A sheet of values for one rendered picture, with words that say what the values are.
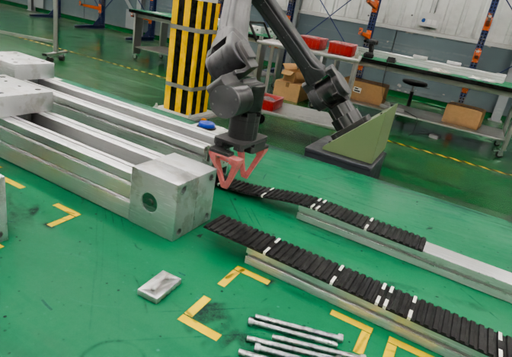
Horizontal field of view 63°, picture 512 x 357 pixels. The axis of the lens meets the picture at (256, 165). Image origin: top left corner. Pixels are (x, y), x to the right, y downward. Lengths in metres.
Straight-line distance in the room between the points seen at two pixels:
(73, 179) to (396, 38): 7.81
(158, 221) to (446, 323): 0.41
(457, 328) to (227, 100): 0.46
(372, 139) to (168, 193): 0.69
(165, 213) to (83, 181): 0.18
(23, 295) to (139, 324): 0.14
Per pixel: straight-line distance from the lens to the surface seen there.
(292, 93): 5.83
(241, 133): 0.78
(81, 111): 1.04
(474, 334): 0.59
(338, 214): 0.75
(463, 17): 8.27
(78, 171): 0.76
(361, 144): 1.19
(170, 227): 0.64
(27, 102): 0.92
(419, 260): 0.74
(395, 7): 8.37
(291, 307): 0.57
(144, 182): 0.65
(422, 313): 0.58
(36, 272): 0.60
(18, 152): 0.88
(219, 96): 0.71
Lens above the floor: 1.13
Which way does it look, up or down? 21 degrees down
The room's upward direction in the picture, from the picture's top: 10 degrees clockwise
